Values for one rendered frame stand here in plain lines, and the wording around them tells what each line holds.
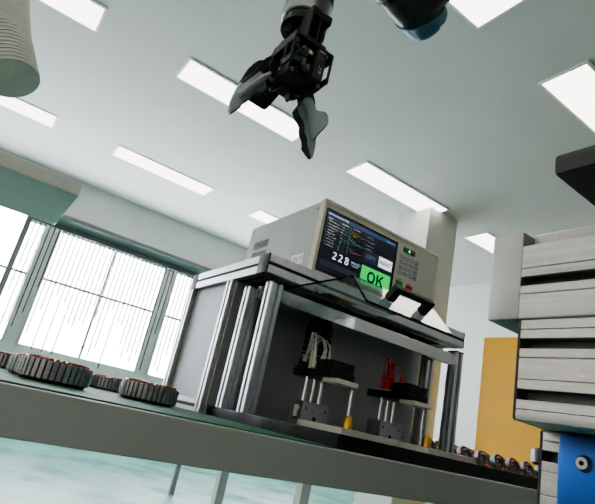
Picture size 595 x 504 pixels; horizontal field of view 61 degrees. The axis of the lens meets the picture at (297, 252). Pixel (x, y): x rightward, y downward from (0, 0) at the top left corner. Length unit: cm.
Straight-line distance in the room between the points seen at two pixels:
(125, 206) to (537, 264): 740
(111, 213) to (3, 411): 713
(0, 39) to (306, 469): 151
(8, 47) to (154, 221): 618
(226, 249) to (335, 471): 753
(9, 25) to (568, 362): 174
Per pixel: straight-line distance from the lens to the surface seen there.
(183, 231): 796
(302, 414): 119
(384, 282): 137
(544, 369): 49
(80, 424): 61
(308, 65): 78
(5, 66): 180
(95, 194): 770
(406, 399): 129
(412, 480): 88
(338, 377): 115
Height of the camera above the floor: 77
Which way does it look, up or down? 19 degrees up
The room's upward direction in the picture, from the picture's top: 13 degrees clockwise
